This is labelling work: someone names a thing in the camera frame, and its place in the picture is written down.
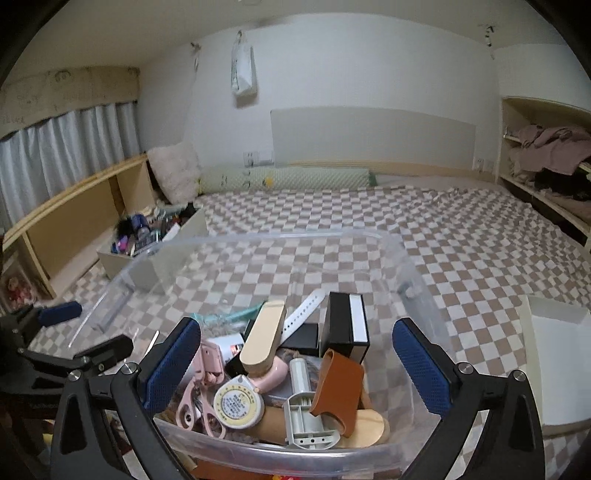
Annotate brown leather case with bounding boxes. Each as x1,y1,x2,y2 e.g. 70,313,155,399
311,349,363,437

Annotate black and white box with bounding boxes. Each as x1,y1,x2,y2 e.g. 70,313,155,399
320,292,370,364

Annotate white box of clutter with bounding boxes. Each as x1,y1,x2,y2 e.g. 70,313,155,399
97,203,208,293

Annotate wardrobe shelf with clothes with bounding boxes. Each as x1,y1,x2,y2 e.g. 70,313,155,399
497,96,590,249

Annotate wall power socket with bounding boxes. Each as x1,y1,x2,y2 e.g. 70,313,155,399
243,150,274,168

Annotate white cardboard box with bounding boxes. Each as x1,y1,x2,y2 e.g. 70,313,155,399
518,295,590,437

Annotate grey plastic holder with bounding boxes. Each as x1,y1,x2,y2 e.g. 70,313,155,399
283,358,341,450

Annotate hanging white plastic bag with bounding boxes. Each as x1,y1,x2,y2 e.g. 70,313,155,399
230,31,257,98

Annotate wooden bedside shelf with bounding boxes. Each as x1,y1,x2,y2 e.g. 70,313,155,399
4,154,154,299

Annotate clear plastic storage bin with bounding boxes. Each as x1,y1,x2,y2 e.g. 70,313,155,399
63,230,451,478

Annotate grey window curtain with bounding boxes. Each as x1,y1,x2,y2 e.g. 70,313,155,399
1,102,141,229

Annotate round tape measure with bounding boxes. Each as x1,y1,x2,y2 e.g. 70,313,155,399
213,375,264,430

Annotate green bolster pillow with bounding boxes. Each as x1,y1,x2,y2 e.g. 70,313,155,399
197,166,378,194

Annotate pink scissors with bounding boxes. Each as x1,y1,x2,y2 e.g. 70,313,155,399
175,373,226,439

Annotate beige oblong wooden board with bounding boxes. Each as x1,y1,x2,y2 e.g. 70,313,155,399
239,300,286,377

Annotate dolls in display box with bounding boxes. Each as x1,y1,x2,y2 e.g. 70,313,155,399
1,263,38,312

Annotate white headboard panel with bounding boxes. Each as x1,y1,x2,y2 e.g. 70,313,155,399
270,106,476,170

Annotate white fluffy pillow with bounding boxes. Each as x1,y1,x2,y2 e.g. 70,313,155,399
147,142,200,204

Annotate white watch strap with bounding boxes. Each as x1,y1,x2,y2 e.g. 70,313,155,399
280,290,329,343

